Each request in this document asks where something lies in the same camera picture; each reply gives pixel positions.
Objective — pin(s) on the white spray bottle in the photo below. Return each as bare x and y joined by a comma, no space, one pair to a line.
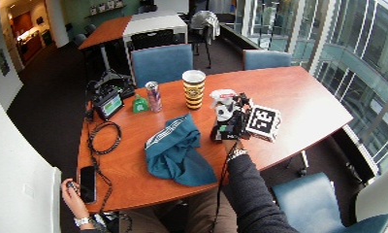
223,103

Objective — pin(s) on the black device with screen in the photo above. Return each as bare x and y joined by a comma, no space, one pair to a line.
110,105

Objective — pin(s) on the orange background table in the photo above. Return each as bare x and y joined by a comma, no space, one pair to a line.
106,32

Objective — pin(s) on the silver wristwatch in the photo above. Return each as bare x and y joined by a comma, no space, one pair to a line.
82,221

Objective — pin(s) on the person's brown trousers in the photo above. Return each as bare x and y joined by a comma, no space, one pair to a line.
203,213

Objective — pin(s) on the white background table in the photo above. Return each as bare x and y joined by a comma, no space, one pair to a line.
157,24

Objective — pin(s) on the yellow black striped cup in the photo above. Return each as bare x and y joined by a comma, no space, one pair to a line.
194,90

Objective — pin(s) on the black phone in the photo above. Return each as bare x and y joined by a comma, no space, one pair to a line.
89,184

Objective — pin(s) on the teal cloth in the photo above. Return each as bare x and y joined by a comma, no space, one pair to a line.
179,152

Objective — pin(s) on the framed wall picture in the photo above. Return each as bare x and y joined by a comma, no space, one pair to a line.
2,62

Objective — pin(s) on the white marker cube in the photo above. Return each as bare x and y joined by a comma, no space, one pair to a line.
263,122

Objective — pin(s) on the blue chair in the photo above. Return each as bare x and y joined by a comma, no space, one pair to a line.
162,63
308,202
267,59

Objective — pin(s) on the small green bottle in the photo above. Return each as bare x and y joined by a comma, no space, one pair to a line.
139,104

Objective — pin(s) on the black mesh chair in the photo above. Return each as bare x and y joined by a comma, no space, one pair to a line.
153,39

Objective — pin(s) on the grey jacket on chair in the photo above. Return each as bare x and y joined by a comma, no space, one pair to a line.
204,22

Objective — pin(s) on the small black remote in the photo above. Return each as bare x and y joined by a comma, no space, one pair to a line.
73,186

